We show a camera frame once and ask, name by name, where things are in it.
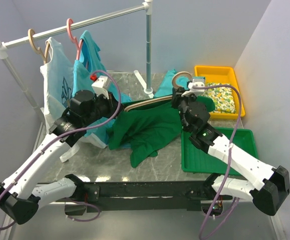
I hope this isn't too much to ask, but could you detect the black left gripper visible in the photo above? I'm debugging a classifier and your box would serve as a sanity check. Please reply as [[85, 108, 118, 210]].
[[83, 89, 125, 126]]

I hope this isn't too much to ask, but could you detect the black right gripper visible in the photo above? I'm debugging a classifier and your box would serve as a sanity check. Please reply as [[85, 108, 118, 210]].
[[171, 87, 197, 132]]

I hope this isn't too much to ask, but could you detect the beige hanger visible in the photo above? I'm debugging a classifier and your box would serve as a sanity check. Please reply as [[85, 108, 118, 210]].
[[124, 71, 192, 112], [28, 28, 51, 64]]

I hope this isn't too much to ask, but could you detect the green plastic tray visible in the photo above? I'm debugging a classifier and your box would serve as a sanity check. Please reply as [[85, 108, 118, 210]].
[[181, 129, 258, 175]]

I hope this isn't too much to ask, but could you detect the green t shirt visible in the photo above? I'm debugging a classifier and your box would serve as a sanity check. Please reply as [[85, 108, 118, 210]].
[[106, 96, 217, 169]]

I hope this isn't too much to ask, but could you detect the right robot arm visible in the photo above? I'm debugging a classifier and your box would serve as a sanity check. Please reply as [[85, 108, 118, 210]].
[[171, 87, 290, 216]]

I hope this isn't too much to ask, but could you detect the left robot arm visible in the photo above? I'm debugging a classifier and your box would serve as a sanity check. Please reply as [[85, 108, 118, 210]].
[[0, 90, 124, 225]]

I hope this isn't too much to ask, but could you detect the folded teal shirt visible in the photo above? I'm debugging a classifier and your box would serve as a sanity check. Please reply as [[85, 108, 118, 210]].
[[154, 69, 189, 98]]

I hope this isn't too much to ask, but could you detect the white t shirt blue print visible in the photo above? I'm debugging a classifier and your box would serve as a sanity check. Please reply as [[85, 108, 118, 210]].
[[40, 36, 80, 163]]

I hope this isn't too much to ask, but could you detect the pink plastic hanger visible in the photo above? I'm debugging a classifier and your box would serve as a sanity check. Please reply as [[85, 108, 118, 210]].
[[66, 18, 84, 62]]

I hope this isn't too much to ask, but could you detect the lemon print folded cloth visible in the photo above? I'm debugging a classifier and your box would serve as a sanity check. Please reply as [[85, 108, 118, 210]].
[[203, 87, 236, 114]]

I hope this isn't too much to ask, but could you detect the yellow plastic bin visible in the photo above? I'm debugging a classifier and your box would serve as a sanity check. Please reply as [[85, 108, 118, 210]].
[[194, 65, 240, 120]]

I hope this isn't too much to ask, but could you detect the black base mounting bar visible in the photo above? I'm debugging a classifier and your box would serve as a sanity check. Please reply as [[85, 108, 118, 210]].
[[54, 181, 233, 217]]

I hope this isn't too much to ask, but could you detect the white metal clothes rack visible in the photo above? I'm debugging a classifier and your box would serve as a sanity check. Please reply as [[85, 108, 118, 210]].
[[0, 0, 154, 125]]

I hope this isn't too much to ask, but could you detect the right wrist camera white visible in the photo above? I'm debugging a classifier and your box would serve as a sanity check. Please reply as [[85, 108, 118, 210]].
[[181, 76, 205, 97]]

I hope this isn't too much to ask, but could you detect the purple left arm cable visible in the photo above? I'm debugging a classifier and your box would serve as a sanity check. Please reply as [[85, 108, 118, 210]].
[[0, 70, 122, 231]]

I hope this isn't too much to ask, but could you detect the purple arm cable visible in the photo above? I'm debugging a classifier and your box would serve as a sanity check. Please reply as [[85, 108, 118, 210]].
[[0, 70, 122, 231], [194, 84, 242, 240]]

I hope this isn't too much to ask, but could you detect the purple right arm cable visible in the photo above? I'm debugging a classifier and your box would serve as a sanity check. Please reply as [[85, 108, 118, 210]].
[[194, 84, 242, 240]]

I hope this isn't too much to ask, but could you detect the aluminium frame rail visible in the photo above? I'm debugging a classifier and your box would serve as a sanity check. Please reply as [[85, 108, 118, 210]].
[[0, 202, 286, 240]]

